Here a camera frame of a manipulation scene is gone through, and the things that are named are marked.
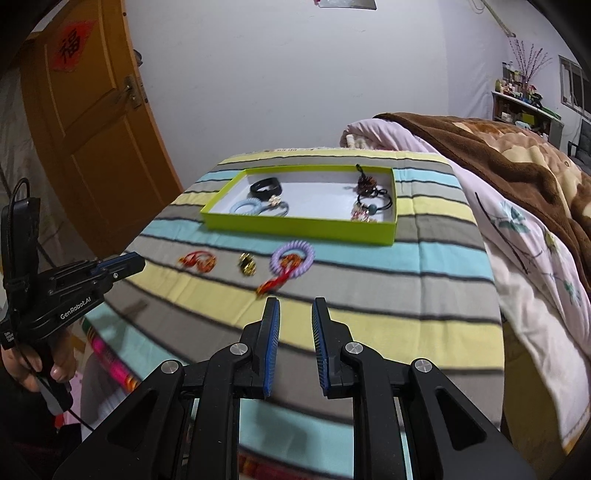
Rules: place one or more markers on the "wall mirror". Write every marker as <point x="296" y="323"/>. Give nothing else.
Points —
<point x="346" y="3"/>

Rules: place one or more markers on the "decorative purple branches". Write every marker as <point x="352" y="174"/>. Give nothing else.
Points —
<point x="528" y="64"/>

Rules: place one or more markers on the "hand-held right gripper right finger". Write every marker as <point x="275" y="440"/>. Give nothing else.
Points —
<point x="319" y="346"/>

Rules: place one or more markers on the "cluster of bottles and jars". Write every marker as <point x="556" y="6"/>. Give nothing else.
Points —
<point x="517" y="85"/>

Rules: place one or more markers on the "barred window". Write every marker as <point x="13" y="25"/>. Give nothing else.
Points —
<point x="570" y="81"/>

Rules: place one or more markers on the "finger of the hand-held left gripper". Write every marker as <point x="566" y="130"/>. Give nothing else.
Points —
<point x="115" y="262"/>
<point x="131" y="267"/>

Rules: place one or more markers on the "orange wooden door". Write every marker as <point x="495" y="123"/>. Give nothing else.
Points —
<point x="92" y="161"/>

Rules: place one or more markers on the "cluttered wooden shelf desk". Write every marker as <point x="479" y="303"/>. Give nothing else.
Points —
<point x="512" y="110"/>

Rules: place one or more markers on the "brass door lock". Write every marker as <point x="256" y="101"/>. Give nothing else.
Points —
<point x="134" y="92"/>

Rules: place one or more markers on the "red diamond door decoration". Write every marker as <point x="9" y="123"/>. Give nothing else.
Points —
<point x="69" y="46"/>

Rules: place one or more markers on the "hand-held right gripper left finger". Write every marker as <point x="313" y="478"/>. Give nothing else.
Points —
<point x="272" y="346"/>

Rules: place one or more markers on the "black wristband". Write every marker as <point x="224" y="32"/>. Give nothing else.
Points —
<point x="258" y="188"/>

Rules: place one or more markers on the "small gold ornament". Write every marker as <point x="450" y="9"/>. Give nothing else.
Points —
<point x="248" y="265"/>

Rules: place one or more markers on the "brown fleece blanket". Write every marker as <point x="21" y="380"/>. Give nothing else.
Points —
<point x="508" y="152"/>

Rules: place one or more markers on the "white floral quilt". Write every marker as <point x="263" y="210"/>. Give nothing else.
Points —
<point x="531" y="258"/>

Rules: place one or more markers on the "person's left hand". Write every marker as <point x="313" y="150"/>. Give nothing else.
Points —
<point x="23" y="364"/>

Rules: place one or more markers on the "white wall pipe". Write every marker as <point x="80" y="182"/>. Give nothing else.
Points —
<point x="501" y="21"/>

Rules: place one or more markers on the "green shallow cardboard box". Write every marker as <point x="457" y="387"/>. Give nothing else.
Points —
<point x="300" y="229"/>

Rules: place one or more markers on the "striped bed sheet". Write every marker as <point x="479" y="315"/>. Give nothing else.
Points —
<point x="369" y="295"/>

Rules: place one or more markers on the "pink plaid cloth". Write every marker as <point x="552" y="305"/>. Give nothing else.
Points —
<point x="113" y="364"/>

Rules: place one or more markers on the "grey plastic sheet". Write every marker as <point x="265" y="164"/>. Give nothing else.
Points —
<point x="27" y="152"/>

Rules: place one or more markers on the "black office chair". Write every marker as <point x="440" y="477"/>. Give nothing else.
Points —
<point x="582" y="147"/>

